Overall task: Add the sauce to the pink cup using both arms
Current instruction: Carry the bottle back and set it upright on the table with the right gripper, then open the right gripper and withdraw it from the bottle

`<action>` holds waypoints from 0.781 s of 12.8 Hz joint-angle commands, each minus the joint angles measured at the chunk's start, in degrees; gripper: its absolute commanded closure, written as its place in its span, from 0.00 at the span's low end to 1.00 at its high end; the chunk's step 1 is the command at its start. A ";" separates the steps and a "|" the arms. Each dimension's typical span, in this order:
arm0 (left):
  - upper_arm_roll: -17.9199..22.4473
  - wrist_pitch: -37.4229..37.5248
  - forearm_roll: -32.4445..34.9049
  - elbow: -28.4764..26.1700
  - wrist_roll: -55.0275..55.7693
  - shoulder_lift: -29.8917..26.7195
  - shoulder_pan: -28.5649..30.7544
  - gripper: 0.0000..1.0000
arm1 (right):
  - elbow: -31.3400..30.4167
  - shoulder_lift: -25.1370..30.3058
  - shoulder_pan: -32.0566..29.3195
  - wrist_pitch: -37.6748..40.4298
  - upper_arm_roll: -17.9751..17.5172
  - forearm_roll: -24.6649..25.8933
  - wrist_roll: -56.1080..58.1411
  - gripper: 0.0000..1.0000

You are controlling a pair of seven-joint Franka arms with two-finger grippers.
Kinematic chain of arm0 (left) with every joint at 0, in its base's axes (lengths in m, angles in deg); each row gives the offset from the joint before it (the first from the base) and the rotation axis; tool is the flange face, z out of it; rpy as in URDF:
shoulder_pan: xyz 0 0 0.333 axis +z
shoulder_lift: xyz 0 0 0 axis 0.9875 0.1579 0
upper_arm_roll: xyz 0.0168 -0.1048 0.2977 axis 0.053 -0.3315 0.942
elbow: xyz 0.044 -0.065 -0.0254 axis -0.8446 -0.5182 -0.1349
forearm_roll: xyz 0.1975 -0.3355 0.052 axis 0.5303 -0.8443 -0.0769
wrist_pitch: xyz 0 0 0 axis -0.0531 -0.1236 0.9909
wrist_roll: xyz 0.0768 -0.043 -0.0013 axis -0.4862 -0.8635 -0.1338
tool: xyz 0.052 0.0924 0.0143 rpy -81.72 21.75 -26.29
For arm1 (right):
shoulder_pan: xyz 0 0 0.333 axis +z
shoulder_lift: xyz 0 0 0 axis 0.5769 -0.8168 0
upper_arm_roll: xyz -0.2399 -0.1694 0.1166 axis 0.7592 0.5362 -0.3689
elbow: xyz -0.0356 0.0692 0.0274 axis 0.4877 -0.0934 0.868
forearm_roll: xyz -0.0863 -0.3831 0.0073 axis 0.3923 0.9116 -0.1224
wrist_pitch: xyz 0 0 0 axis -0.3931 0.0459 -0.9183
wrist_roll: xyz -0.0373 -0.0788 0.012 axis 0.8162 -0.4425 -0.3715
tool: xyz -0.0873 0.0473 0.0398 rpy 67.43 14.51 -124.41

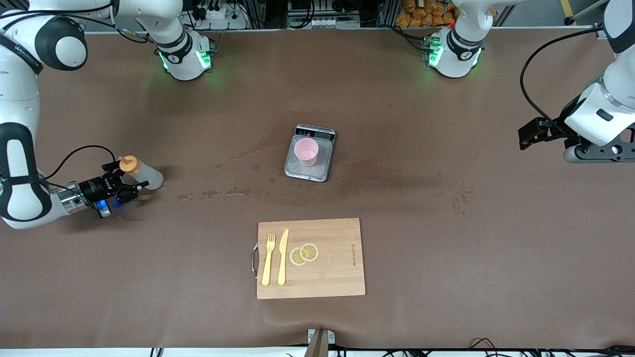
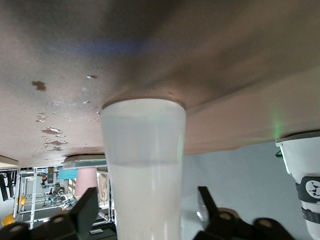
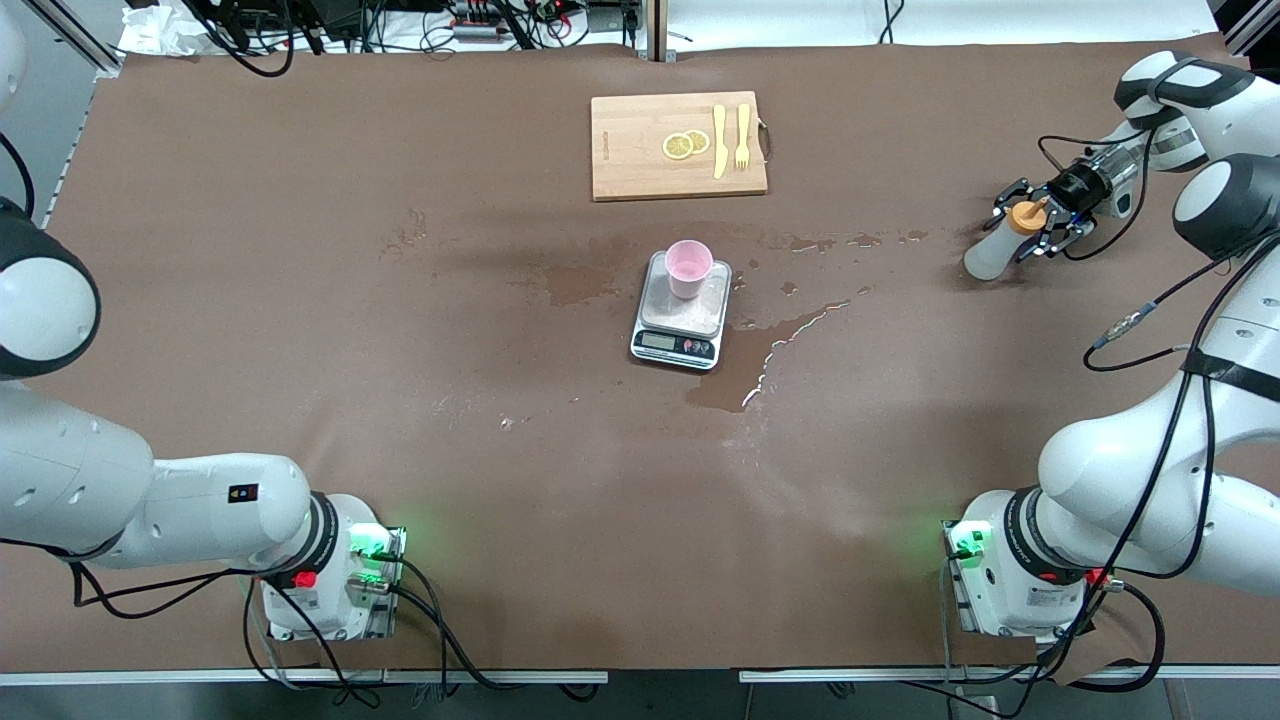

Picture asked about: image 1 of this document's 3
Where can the pink plastic cup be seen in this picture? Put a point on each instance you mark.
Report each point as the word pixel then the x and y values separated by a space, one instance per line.
pixel 305 148

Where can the yellow plastic knife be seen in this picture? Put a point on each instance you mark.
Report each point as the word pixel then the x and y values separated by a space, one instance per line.
pixel 282 267

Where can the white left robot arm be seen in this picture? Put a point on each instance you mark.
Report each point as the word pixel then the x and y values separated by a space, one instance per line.
pixel 620 82

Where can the orange snack pile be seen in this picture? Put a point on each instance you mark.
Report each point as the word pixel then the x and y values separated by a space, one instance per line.
pixel 421 15

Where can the yellow plastic fork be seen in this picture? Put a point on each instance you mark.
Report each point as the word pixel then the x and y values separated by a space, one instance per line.
pixel 268 267

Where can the lemon slice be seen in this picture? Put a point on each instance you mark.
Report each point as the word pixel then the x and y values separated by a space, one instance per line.
pixel 310 252
pixel 296 258

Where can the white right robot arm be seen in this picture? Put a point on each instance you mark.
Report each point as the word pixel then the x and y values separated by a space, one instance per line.
pixel 20 99

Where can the silver digital kitchen scale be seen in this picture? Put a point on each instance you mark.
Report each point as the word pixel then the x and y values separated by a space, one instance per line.
pixel 321 167

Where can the white power strip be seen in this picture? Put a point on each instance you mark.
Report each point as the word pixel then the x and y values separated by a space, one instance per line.
pixel 218 15

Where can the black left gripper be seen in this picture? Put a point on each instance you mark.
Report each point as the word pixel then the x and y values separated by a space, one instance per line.
pixel 553 129

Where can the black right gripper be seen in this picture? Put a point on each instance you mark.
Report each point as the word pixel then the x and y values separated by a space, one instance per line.
pixel 94 189

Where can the wooden cutting board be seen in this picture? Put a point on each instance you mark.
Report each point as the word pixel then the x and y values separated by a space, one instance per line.
pixel 337 267

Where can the metal table edge bracket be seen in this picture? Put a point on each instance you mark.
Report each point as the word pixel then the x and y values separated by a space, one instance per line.
pixel 321 342

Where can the clear squeeze bottle orange cap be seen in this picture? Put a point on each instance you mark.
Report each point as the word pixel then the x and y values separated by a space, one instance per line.
pixel 149 177

